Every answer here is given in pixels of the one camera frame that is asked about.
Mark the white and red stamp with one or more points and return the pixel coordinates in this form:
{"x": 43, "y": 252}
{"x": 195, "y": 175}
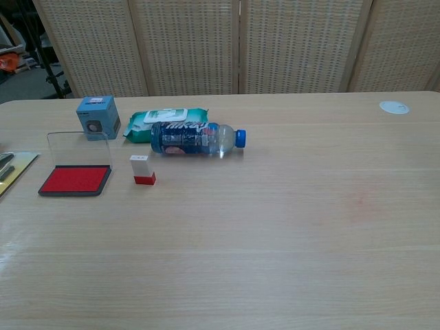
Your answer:
{"x": 140, "y": 167}

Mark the red box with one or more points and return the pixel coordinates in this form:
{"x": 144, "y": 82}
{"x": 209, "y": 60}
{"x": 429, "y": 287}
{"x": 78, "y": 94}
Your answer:
{"x": 76, "y": 179}

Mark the blue labelled plastic drink bottle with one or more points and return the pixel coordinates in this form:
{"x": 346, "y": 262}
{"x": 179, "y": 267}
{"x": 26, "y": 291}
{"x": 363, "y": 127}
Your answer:
{"x": 192, "y": 138}

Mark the green wet wipes pack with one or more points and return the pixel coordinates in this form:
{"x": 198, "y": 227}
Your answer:
{"x": 165, "y": 115}

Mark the wooden woven folding screen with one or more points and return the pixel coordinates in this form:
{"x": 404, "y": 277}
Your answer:
{"x": 192, "y": 44}

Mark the small blue cardboard box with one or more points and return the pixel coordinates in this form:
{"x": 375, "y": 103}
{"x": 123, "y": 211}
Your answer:
{"x": 98, "y": 115}

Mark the black tripod stand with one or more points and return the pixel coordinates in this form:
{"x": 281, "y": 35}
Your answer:
{"x": 51, "y": 76}

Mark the razor in yellow blister pack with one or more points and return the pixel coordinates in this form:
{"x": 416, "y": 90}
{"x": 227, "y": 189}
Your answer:
{"x": 18, "y": 164}

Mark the orange object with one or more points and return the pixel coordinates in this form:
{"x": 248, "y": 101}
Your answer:
{"x": 7, "y": 62}

